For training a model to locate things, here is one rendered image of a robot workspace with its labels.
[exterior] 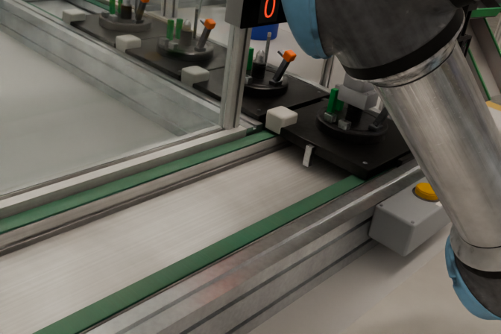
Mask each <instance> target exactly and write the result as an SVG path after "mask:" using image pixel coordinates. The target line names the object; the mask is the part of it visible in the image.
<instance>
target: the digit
mask: <svg viewBox="0 0 501 334"><path fill-rule="evenodd" d="M279 4H280V0H261V2H260V8H259V18H258V23H257V24H260V23H266V22H276V21H277V14H278V9H279Z"/></svg>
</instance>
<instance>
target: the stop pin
mask: <svg viewBox="0 0 501 334"><path fill-rule="evenodd" d="M314 153H315V146H313V145H310V144H309V145H307V146H306V150H305V154H304V158H303V165H305V166H307V167H310V166H311V165H312V161H313V157H314Z"/></svg>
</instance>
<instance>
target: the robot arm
mask: <svg viewBox="0 0 501 334"><path fill-rule="evenodd" d="M281 2H282V6H283V10H284V14H285V16H286V20H287V22H288V25H289V28H290V30H291V32H292V34H293V36H294V38H295V40H296V41H297V44H298V45H299V46H300V47H301V49H302V50H303V51H304V52H305V53H306V54H307V55H309V56H311V57H313V58H315V59H321V58H322V59H325V60H326V59H329V58H331V57H332V56H333V55H335V56H336V57H337V58H338V60H339V61H340V63H341V65H342V66H343V68H344V70H345V71H346V73H347V74H348V76H350V77H351V78H352V79H354V80H355V81H359V82H365V83H372V85H373V87H374V89H375V90H376V92H377V94H378V96H379V97H380V99H381V101H382V102H383V104H384V105H385V108H386V110H387V111H388V113H389V115H390V116H391V118H392V119H393V121H394V123H395V124H396V126H397V129H398V130H399V132H400V133H401V135H402V137H403V138H404V140H405V142H406V144H407V145H408V147H409V149H410V151H411V152H412V154H413V156H414V158H415V159H416V161H417V163H418V165H419V166H420V168H421V170H422V172H423V173H424V175H425V176H426V179H427V180H428V181H429V184H430V186H431V187H432V189H433V191H434V192H435V194H436V195H437V197H438V200H439V201H440V202H441V204H442V206H443V208H444V209H445V211H446V213H447V214H448V216H449V218H450V220H451V222H452V223H453V225H452V227H451V230H450V234H449V236H448V237H447V241H446V244H445V260H446V265H447V271H448V274H449V277H450V278H452V280H453V288H454V291H455V293H456V294H457V296H458V298H459V300H460V301H461V303H462V304H463V305H464V307H465V308H466V309H467V310H468V311H469V312H470V313H472V314H473V315H475V316H476V317H478V318H481V319H485V320H501V135H500V132H499V130H498V128H497V126H496V123H495V121H494V119H493V117H492V115H491V112H490V110H489V109H488V106H487V104H486V102H485V99H484V98H483V96H482V93H481V91H480V89H479V87H478V85H477V83H476V80H475V78H474V76H473V74H472V72H471V70H470V67H469V66H468V64H467V61H466V59H465V58H466V56H467V51H468V49H469V46H470V42H471V39H472V36H471V35H468V34H466V30H467V26H468V23H469V21H470V16H471V13H472V11H473V10H477V7H478V4H479V0H281ZM466 43H467V47H466V49H465V52H464V48H465V46H466ZM463 53H464V54H463Z"/></svg>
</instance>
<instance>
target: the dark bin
mask: <svg viewBox="0 0 501 334"><path fill-rule="evenodd" d="M500 11H501V6H500V5H499V4H498V3H497V2H496V1H495V0H479V4H478V7H477V10H473V11H472V13H471V16H470V19H476V18H487V17H495V16H497V14H498V13H499V12H500Z"/></svg>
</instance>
